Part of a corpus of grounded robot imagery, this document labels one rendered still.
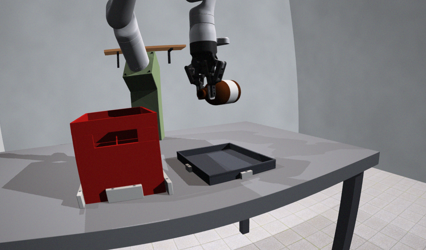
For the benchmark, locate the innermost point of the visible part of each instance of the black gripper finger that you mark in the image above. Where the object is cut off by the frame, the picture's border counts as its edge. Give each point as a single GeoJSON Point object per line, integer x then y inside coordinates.
{"type": "Point", "coordinates": [193, 75]}
{"type": "Point", "coordinates": [214, 77]}

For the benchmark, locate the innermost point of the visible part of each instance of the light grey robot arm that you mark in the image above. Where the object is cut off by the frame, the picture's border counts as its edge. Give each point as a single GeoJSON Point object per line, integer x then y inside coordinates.
{"type": "Point", "coordinates": [121, 17]}

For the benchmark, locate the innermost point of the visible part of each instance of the red crate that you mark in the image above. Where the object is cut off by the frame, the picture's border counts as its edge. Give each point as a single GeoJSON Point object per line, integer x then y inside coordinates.
{"type": "Point", "coordinates": [117, 148]}

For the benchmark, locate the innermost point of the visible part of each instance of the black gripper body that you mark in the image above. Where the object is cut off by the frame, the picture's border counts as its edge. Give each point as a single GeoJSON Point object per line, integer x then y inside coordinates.
{"type": "Point", "coordinates": [204, 50]}

